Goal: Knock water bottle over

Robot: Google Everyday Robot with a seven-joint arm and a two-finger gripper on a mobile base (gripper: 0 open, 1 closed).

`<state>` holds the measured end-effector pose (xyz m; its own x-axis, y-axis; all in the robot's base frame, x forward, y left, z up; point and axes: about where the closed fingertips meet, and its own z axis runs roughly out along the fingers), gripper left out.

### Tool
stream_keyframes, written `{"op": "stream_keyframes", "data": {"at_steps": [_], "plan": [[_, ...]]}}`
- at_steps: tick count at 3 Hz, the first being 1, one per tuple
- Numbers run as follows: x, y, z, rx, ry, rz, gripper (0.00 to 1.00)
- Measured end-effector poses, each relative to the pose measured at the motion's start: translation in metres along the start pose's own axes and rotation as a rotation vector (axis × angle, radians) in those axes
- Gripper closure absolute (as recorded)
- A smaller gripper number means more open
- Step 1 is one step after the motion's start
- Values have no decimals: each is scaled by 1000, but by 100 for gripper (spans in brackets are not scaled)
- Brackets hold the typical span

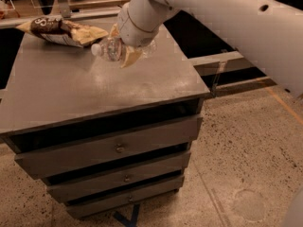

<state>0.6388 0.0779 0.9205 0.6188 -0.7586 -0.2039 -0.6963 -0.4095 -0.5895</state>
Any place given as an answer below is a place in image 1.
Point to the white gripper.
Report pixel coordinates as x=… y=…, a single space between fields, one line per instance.
x=136 y=32

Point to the top grey drawer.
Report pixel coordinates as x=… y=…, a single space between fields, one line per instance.
x=50 y=162

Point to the middle grey drawer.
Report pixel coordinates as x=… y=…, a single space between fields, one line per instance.
x=132 y=174

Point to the bottom grey drawer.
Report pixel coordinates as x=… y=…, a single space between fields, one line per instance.
x=133 y=195

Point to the clear plastic water bottle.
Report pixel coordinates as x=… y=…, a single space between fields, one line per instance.
x=112 y=49

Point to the grey drawer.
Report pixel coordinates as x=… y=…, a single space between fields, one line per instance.
x=133 y=195
x=132 y=174
x=50 y=162

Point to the grey three-drawer cabinet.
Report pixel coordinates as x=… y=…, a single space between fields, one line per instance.
x=58 y=96

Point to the grey metal railing frame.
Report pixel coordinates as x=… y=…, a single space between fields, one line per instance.
x=189 y=7

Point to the brown and yellow chip bag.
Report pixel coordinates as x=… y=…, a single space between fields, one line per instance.
x=65 y=32

